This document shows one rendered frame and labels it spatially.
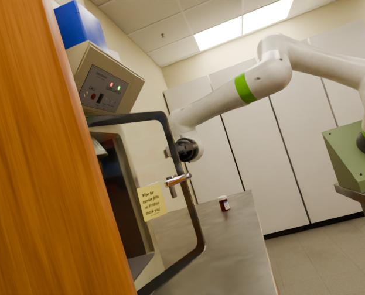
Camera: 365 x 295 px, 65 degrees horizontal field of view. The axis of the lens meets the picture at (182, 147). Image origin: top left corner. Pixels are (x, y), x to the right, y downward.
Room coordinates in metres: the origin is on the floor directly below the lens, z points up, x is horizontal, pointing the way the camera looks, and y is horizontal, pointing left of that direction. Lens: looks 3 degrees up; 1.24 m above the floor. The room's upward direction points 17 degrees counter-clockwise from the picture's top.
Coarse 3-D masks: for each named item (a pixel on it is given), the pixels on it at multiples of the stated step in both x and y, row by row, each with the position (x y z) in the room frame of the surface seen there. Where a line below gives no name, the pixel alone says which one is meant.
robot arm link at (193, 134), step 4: (188, 132) 1.17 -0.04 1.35; (192, 132) 1.18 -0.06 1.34; (196, 132) 1.20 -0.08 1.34; (176, 136) 1.19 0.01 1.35; (184, 136) 1.17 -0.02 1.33; (188, 136) 1.17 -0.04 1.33; (192, 136) 1.17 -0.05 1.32; (196, 136) 1.19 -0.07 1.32; (176, 140) 1.20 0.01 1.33; (196, 140) 1.17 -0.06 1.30; (200, 140) 1.20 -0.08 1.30; (200, 144) 1.19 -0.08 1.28; (200, 148) 1.17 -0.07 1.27; (200, 152) 1.18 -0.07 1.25; (196, 156) 1.14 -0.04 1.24; (200, 156) 1.21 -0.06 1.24; (192, 160) 1.18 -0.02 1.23; (196, 160) 1.21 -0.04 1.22
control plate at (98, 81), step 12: (96, 72) 0.58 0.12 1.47; (84, 84) 0.57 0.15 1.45; (96, 84) 0.60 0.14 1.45; (108, 84) 0.65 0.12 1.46; (120, 84) 0.70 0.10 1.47; (84, 96) 0.59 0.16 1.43; (96, 96) 0.63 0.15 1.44; (108, 96) 0.68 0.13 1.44; (120, 96) 0.73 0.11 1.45; (108, 108) 0.71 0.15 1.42
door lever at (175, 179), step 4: (172, 176) 0.74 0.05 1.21; (176, 176) 0.75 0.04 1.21; (180, 176) 0.69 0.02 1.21; (184, 176) 0.70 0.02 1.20; (188, 176) 0.71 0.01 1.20; (168, 180) 0.66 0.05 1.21; (172, 180) 0.67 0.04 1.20; (176, 180) 0.68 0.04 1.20; (180, 180) 0.69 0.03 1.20; (184, 180) 0.70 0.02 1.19; (164, 184) 0.66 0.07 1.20; (168, 184) 0.66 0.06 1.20; (172, 184) 0.66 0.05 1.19
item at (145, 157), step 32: (96, 128) 0.60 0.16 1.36; (128, 128) 0.67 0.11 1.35; (160, 128) 0.75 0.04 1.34; (128, 160) 0.65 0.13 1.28; (160, 160) 0.72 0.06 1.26; (128, 192) 0.63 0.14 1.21; (128, 224) 0.61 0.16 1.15; (160, 224) 0.67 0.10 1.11; (192, 224) 0.76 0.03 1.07; (128, 256) 0.59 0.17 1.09; (160, 256) 0.65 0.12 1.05; (192, 256) 0.73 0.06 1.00
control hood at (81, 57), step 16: (80, 48) 0.52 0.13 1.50; (96, 48) 0.55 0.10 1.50; (80, 64) 0.53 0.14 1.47; (96, 64) 0.57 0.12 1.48; (112, 64) 0.63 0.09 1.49; (80, 80) 0.55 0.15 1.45; (128, 80) 0.73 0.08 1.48; (144, 80) 0.83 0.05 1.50; (128, 96) 0.78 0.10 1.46; (96, 112) 0.67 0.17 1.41; (112, 112) 0.74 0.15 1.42; (128, 112) 0.83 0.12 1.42
